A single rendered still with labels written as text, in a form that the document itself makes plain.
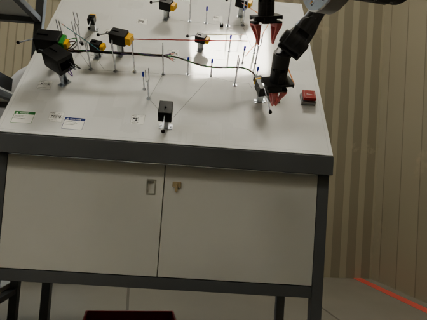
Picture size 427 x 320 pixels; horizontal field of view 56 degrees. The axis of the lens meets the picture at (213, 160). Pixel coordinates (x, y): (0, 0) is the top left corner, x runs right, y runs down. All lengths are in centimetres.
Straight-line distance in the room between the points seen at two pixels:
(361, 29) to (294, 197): 266
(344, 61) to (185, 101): 240
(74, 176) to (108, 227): 22
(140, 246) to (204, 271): 24
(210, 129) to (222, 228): 36
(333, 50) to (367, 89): 46
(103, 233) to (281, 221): 63
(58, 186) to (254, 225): 70
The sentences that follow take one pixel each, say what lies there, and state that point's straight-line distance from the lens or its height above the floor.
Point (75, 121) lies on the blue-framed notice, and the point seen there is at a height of 93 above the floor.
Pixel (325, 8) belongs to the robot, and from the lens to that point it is 69.
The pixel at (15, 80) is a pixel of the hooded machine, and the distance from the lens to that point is 326.
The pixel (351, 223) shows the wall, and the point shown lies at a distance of 370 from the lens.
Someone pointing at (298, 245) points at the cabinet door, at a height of 54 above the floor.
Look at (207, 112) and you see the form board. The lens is 153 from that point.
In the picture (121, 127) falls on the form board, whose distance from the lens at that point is 148.
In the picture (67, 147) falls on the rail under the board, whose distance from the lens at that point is 147.
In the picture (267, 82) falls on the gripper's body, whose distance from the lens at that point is 141.
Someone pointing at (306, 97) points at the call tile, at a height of 110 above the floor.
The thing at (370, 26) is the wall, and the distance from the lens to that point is 400.
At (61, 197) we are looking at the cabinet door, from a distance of 152.
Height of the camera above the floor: 76
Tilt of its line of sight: 3 degrees up
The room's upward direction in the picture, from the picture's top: 4 degrees clockwise
